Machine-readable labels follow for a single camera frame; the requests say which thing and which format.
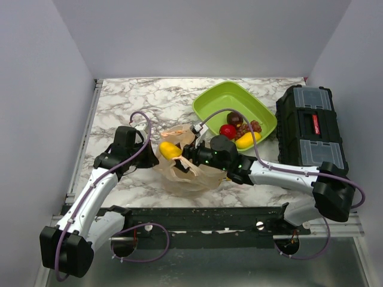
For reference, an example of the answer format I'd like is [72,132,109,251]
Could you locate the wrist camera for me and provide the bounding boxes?
[132,121,149,134]
[190,122,209,147]

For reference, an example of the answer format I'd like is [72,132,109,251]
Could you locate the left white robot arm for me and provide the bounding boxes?
[39,124,159,278]

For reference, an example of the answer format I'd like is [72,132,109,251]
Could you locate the red fake grapes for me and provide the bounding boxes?
[237,120,262,135]

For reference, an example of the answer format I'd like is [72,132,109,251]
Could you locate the dark red fake fruit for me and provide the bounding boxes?
[226,112,244,128]

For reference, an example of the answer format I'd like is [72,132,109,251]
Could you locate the yellow fake fruit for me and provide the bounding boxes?
[159,142,183,160]

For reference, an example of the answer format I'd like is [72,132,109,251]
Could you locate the yellow fake mango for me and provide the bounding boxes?
[235,132,262,149]

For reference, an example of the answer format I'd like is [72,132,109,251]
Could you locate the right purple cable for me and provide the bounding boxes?
[197,108,366,260]

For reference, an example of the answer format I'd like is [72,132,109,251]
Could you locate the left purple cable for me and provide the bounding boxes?
[55,111,171,282]

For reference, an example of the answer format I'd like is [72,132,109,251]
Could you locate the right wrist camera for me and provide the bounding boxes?
[190,122,209,147]

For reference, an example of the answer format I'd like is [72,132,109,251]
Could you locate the translucent orange plastic bag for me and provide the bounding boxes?
[154,124,226,196]

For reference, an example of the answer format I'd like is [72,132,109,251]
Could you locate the green plastic tray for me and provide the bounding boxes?
[192,81,277,144]

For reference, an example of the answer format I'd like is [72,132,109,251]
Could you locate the black plastic toolbox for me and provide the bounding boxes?
[275,85,349,176]

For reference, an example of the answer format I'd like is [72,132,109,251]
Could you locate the purple cable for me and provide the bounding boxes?
[55,111,171,282]
[197,108,366,260]

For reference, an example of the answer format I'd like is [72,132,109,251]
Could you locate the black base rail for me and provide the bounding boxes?
[109,206,309,250]

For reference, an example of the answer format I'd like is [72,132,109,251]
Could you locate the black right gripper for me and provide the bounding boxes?
[170,136,229,173]

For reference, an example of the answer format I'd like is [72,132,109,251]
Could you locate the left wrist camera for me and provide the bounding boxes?
[132,121,149,134]

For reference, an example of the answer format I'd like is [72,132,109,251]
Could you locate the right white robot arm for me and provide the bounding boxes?
[182,135,355,234]

